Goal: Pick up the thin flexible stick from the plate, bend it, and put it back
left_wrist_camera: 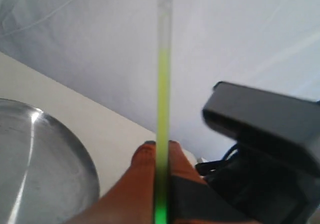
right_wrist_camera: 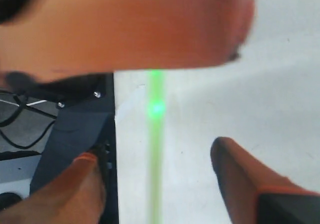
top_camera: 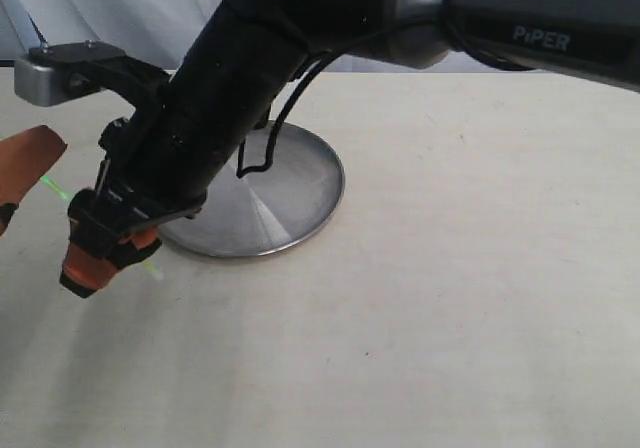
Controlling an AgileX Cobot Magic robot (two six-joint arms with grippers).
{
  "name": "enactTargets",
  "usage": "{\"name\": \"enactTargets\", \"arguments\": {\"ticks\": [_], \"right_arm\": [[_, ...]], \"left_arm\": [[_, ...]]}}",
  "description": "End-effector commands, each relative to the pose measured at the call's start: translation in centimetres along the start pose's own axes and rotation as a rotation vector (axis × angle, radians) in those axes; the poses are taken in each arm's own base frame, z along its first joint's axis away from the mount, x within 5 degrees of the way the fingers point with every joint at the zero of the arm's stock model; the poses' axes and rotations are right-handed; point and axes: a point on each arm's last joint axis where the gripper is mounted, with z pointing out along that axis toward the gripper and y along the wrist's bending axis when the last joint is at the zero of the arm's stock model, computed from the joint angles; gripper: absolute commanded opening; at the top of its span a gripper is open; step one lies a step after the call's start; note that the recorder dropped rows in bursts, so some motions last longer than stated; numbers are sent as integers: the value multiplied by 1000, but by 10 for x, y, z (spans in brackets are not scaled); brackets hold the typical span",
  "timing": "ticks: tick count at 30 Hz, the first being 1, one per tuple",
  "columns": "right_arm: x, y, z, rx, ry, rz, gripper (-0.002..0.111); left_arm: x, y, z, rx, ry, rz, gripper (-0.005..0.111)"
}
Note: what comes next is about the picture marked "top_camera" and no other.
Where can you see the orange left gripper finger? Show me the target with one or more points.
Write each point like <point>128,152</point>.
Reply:
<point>26,157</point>

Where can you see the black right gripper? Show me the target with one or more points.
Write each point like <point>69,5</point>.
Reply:
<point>153,173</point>

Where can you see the thin green straw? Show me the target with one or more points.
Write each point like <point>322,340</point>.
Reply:
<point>148,264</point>

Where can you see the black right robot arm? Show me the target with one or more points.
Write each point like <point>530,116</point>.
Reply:
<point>230,117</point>

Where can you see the black framed panel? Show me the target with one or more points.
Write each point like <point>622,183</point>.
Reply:
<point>18,32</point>

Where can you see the white backdrop cloth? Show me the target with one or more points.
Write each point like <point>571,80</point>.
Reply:
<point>125,13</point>

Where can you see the round steel plate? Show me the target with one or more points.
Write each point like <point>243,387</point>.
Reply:
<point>265,213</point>

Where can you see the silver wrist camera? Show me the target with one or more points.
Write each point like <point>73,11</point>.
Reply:
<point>52,75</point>

